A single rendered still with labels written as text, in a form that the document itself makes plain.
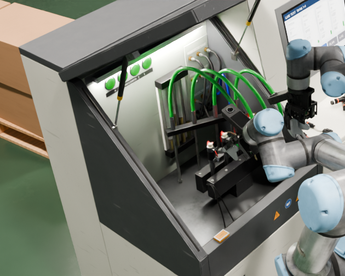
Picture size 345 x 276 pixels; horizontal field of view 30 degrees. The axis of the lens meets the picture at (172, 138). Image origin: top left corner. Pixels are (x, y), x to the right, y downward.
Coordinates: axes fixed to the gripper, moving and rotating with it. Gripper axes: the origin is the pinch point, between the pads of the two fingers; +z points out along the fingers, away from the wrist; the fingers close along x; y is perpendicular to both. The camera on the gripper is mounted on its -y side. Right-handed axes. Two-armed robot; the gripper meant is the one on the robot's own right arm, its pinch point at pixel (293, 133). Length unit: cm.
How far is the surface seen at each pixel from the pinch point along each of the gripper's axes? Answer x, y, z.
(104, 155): -47, -46, 2
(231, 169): -6.4, -24.5, 23.6
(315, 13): 60, -34, -13
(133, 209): -47, -36, 22
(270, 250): -11, -3, 50
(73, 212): -47, -81, 49
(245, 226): -23.7, -3.0, 27.8
